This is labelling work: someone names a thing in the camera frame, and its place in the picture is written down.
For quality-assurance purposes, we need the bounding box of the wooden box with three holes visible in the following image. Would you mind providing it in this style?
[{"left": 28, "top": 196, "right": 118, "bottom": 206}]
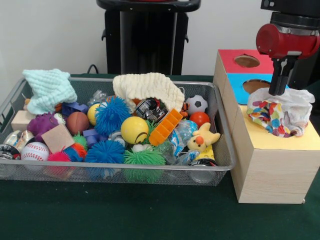
[{"left": 212, "top": 48, "right": 320, "bottom": 205}]

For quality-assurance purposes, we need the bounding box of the dark green tablecloth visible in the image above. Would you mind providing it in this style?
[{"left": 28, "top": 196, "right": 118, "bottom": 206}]
[{"left": 0, "top": 73, "right": 320, "bottom": 240}]

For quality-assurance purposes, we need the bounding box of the orange plastic brick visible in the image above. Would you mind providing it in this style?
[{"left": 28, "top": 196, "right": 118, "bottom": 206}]
[{"left": 149, "top": 107, "right": 184, "bottom": 147}]

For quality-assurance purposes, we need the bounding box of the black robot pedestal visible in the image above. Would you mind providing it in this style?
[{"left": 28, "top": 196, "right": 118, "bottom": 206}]
[{"left": 96, "top": 0, "right": 202, "bottom": 76}]

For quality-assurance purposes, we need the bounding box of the white baseball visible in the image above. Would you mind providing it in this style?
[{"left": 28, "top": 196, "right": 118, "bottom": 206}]
[{"left": 20, "top": 141, "right": 50, "bottom": 162}]

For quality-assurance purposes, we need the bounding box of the white paper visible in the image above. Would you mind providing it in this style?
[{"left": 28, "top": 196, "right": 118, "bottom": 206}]
[{"left": 246, "top": 87, "right": 316, "bottom": 139}]

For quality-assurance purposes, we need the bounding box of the blue spiky ball with eyes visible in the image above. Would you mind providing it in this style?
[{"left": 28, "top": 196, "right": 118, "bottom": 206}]
[{"left": 94, "top": 96, "right": 133, "bottom": 137}]

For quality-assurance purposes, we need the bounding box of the green covered side table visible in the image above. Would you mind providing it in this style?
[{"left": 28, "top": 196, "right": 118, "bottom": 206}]
[{"left": 306, "top": 81, "right": 320, "bottom": 108}]

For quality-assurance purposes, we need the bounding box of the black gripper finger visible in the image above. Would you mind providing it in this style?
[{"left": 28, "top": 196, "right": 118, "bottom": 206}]
[
  {"left": 268, "top": 57, "right": 285, "bottom": 96},
  {"left": 276, "top": 56, "right": 300, "bottom": 96}
]

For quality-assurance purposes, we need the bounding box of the green spiky ball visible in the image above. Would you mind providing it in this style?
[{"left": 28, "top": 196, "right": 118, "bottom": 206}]
[{"left": 122, "top": 147, "right": 167, "bottom": 184}]

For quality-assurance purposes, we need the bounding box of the black white soccer ball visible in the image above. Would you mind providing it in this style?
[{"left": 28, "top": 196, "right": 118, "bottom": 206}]
[{"left": 185, "top": 94, "right": 209, "bottom": 116}]

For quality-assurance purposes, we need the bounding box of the cream knitted cloth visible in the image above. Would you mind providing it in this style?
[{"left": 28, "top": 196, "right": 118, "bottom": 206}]
[{"left": 112, "top": 72, "right": 186, "bottom": 113}]

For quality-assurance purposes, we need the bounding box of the shallow mesh bin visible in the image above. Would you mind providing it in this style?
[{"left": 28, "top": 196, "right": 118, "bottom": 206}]
[{"left": 0, "top": 76, "right": 238, "bottom": 187}]

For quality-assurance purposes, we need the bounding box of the black chair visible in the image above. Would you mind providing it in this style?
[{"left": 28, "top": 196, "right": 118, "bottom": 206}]
[{"left": 289, "top": 49, "right": 320, "bottom": 90}]

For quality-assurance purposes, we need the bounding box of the black cable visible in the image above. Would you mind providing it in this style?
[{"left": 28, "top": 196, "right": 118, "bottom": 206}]
[{"left": 86, "top": 63, "right": 106, "bottom": 75}]

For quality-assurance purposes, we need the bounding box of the yellow ball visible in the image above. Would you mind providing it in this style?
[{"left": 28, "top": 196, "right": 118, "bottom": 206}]
[{"left": 120, "top": 116, "right": 150, "bottom": 145}]

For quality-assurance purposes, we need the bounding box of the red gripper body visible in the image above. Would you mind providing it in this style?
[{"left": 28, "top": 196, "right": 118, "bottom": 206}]
[{"left": 255, "top": 23, "right": 320, "bottom": 61}]

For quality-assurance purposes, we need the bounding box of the mint knitted cloth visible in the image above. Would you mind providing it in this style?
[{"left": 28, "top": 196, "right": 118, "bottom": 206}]
[{"left": 22, "top": 68, "right": 78, "bottom": 115}]

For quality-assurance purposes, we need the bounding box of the yellow plush toy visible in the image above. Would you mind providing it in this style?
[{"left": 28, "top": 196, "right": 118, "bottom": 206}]
[{"left": 187, "top": 122, "right": 221, "bottom": 154}]

